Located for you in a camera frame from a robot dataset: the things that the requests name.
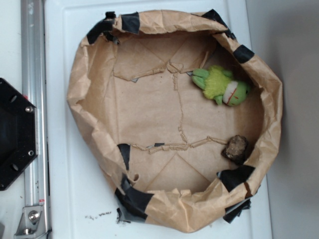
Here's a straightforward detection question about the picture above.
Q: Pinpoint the aluminium extrusion rail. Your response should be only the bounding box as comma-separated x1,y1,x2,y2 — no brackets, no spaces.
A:
20,0,52,239

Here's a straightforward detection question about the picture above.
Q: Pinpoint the metal corner bracket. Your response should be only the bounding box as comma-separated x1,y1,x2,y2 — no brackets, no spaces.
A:
14,206,46,239

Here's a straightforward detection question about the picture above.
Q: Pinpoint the brown paper bag tray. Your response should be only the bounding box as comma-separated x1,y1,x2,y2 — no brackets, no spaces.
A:
67,10,283,233

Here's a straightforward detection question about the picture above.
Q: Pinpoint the green plush toy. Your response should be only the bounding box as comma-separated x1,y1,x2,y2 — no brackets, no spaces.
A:
191,65,251,107

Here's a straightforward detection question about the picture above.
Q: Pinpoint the brown rock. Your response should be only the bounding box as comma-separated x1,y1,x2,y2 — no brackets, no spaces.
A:
221,135,249,165

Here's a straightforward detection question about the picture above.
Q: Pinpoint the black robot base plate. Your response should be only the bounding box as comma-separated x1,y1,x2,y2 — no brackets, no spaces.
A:
0,78,37,191

